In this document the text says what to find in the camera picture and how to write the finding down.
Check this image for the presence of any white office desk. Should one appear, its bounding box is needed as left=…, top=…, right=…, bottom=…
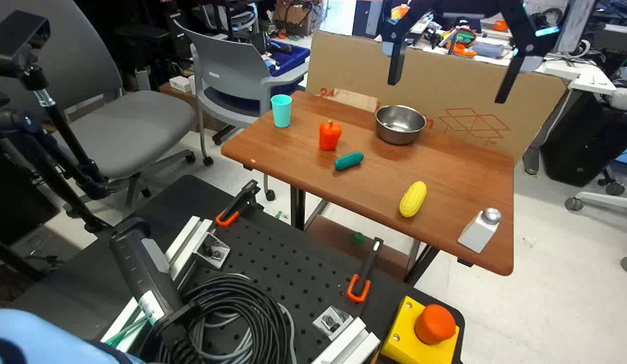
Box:
left=533, top=55, right=627, bottom=98

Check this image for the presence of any aluminium profile rail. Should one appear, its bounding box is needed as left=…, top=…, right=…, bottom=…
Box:
left=310, top=313, right=385, bottom=364
left=99, top=214, right=217, bottom=346

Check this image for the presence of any green toy cucumber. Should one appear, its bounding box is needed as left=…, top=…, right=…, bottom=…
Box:
left=331, top=151, right=365, bottom=174

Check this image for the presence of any stainless steel pot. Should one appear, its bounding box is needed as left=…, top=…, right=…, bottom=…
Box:
left=373, top=103, right=428, bottom=148

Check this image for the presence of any brown wooden table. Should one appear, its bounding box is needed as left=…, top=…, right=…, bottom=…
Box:
left=220, top=90, right=518, bottom=285

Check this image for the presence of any light blue cover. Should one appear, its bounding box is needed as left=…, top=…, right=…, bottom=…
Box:
left=0, top=308, right=147, bottom=364

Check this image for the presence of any black grey power unit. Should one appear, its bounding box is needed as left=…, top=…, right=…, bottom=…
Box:
left=110, top=225, right=188, bottom=319

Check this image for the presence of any grey cable bundle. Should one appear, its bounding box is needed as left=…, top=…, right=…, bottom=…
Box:
left=145, top=271, right=300, bottom=364

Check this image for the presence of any orange toy bell pepper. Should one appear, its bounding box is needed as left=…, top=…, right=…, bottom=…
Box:
left=318, top=119, right=343, bottom=154

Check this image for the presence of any teal plastic cup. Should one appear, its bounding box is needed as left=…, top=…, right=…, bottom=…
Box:
left=269, top=93, right=295, bottom=132

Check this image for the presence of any yellow toy corn cob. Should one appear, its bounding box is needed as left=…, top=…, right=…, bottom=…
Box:
left=396, top=178, right=431, bottom=221

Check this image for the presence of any white salt cellar silver cap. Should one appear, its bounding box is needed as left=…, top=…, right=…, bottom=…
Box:
left=457, top=206, right=503, bottom=256

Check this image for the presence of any grey fabric office chair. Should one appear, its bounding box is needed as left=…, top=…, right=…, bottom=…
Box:
left=0, top=0, right=217, bottom=211

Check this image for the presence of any grey plastic chair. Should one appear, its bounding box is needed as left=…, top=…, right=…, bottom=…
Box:
left=169, top=18, right=310, bottom=170

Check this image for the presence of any black bag under desk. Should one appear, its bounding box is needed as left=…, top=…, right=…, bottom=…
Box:
left=539, top=90, right=627, bottom=188

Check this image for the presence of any black camera on tripod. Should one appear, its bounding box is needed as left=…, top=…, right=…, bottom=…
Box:
left=0, top=10, right=52, bottom=72

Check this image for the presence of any yellow emergency stop box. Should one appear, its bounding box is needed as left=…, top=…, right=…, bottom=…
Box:
left=379, top=293, right=463, bottom=364

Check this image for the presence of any orange black bar clamp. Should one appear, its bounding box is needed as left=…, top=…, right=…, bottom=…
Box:
left=343, top=238, right=387, bottom=308
left=215, top=178, right=262, bottom=232

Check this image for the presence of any blue plastic bin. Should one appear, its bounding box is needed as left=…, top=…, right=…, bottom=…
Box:
left=261, top=38, right=313, bottom=80

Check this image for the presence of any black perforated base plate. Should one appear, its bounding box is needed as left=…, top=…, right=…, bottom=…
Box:
left=7, top=173, right=467, bottom=364

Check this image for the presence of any black camera tripod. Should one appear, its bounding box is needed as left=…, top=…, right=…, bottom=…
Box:
left=0, top=59, right=118, bottom=235

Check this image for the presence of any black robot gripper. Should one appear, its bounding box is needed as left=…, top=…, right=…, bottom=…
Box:
left=379, top=0, right=545, bottom=106

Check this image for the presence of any brown cardboard panel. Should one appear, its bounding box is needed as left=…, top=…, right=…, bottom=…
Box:
left=306, top=29, right=573, bottom=164

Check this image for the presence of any office chair wheeled base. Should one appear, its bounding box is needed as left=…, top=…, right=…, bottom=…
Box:
left=565, top=168, right=627, bottom=276

